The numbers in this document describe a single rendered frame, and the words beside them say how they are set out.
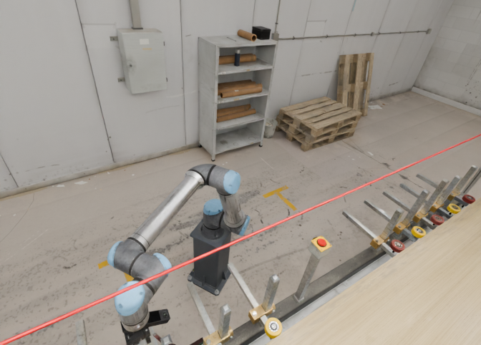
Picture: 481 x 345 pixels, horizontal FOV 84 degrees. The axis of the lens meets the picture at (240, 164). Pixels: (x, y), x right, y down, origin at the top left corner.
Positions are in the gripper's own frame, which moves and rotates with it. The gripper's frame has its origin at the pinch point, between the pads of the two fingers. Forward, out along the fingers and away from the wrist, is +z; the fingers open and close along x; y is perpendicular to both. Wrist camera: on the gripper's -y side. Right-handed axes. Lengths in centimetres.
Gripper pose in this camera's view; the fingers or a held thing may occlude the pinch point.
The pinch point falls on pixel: (148, 338)
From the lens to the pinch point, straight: 133.1
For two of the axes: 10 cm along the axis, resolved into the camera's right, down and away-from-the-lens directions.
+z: -0.9, 8.0, 5.9
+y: -8.5, 2.4, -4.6
